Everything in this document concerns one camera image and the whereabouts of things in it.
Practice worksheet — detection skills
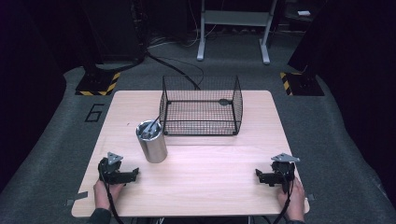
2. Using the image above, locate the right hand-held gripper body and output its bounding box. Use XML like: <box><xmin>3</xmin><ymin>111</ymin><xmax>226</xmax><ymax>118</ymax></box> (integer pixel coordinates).
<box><xmin>269</xmin><ymin>152</ymin><xmax>302</xmax><ymax>194</ymax></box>

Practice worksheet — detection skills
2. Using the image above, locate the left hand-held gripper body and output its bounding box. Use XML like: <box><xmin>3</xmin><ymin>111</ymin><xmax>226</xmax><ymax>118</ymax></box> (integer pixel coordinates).
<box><xmin>97</xmin><ymin>151</ymin><xmax>133</xmax><ymax>187</ymax></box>

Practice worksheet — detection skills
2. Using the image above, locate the person's left hand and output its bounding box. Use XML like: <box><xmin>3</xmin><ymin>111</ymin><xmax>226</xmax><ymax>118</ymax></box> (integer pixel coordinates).
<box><xmin>92</xmin><ymin>179</ymin><xmax>125</xmax><ymax>211</ymax></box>

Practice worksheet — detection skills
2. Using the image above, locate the person's right hand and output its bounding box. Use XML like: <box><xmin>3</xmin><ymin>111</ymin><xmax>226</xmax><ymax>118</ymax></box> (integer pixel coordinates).
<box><xmin>276</xmin><ymin>176</ymin><xmax>307</xmax><ymax>223</ymax></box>

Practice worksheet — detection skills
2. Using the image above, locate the stainless steel cup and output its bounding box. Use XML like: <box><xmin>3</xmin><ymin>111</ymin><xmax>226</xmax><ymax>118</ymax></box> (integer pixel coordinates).
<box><xmin>135</xmin><ymin>119</ymin><xmax>169</xmax><ymax>164</ymax></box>

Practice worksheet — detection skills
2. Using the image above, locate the grey tape strip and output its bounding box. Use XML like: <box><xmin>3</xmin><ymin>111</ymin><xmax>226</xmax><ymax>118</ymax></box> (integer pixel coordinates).
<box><xmin>64</xmin><ymin>190</ymin><xmax>90</xmax><ymax>207</ymax></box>

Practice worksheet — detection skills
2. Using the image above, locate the black curtain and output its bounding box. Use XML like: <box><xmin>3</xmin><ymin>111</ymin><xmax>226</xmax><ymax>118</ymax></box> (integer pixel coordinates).
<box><xmin>287</xmin><ymin>0</ymin><xmax>396</xmax><ymax>206</ymax></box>
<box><xmin>0</xmin><ymin>0</ymin><xmax>148</xmax><ymax>194</ymax></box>

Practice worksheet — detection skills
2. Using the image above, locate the white metal stand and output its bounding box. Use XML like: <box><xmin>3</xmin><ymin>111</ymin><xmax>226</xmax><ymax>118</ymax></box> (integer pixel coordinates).
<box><xmin>196</xmin><ymin>0</ymin><xmax>278</xmax><ymax>65</ymax></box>

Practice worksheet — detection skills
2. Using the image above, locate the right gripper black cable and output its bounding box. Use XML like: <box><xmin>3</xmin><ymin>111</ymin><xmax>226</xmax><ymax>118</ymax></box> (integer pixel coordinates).
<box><xmin>272</xmin><ymin>169</ymin><xmax>295</xmax><ymax>224</ymax></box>

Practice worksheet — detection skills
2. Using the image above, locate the black-handled utensil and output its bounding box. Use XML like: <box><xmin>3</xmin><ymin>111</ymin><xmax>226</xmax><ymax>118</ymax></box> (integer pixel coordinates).
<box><xmin>141</xmin><ymin>115</ymin><xmax>162</xmax><ymax>139</ymax></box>

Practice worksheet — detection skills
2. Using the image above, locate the black wire mesh basket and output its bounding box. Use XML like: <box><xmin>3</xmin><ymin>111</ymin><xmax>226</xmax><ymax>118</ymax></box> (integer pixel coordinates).
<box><xmin>159</xmin><ymin>75</ymin><xmax>244</xmax><ymax>137</ymax></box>

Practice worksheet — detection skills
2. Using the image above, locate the striped-edge black base plate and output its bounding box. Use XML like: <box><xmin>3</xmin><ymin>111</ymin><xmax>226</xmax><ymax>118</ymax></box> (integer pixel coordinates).
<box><xmin>75</xmin><ymin>70</ymin><xmax>121</xmax><ymax>97</ymax></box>
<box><xmin>278</xmin><ymin>71</ymin><xmax>326</xmax><ymax>97</ymax></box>

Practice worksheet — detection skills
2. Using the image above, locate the black floor cable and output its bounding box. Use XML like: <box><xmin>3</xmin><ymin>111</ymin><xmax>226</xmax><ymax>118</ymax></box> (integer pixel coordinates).
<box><xmin>145</xmin><ymin>50</ymin><xmax>205</xmax><ymax>91</ymax></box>

